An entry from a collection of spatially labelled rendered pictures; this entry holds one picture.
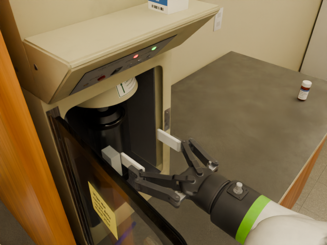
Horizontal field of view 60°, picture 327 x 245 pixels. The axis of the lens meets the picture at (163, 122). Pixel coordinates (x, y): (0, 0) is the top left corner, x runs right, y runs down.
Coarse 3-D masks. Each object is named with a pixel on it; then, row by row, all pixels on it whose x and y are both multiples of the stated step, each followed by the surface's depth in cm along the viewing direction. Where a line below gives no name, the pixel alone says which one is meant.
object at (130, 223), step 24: (72, 144) 43; (72, 168) 50; (96, 168) 38; (120, 192) 34; (96, 216) 50; (120, 216) 39; (144, 216) 31; (96, 240) 60; (120, 240) 44; (144, 240) 35; (168, 240) 29
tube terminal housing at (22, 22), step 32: (0, 0) 37; (32, 0) 38; (64, 0) 41; (96, 0) 45; (128, 0) 50; (32, 32) 39; (160, 64) 64; (32, 96) 46; (160, 96) 73; (160, 128) 80; (160, 160) 88; (64, 192) 61
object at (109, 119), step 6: (90, 108) 70; (96, 108) 70; (102, 108) 68; (108, 108) 70; (114, 108) 70; (120, 108) 71; (90, 114) 68; (96, 114) 68; (102, 114) 68; (108, 114) 68; (114, 114) 68; (120, 114) 70; (90, 120) 68; (96, 120) 67; (102, 120) 67; (108, 120) 67; (114, 120) 68
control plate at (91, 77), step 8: (168, 40) 49; (144, 48) 44; (160, 48) 51; (128, 56) 43; (144, 56) 50; (152, 56) 55; (112, 64) 42; (120, 64) 45; (128, 64) 48; (136, 64) 53; (88, 72) 38; (96, 72) 41; (104, 72) 44; (80, 80) 40; (88, 80) 42; (96, 80) 46; (80, 88) 44
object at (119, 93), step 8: (128, 80) 62; (136, 80) 68; (112, 88) 59; (120, 88) 60; (128, 88) 62; (136, 88) 65; (96, 96) 59; (104, 96) 59; (112, 96) 60; (120, 96) 61; (128, 96) 62; (80, 104) 59; (88, 104) 59; (96, 104) 59; (104, 104) 59; (112, 104) 60
